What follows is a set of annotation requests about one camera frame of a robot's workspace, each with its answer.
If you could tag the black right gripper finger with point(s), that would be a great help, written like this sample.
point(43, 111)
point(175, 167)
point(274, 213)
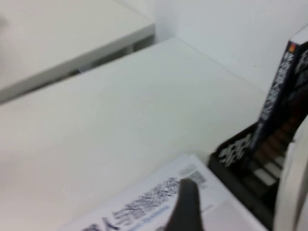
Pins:
point(187, 209)

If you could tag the book with blue-suited man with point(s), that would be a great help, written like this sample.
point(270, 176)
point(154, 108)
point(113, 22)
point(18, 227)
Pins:
point(149, 202)

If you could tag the black mesh book stand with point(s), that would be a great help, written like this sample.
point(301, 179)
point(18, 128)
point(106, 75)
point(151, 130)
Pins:
point(240, 166)

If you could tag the dark spine robotics book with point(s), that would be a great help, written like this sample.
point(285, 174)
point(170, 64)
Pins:
point(276, 91)

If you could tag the white side table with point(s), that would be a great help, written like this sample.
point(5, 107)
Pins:
point(60, 43)

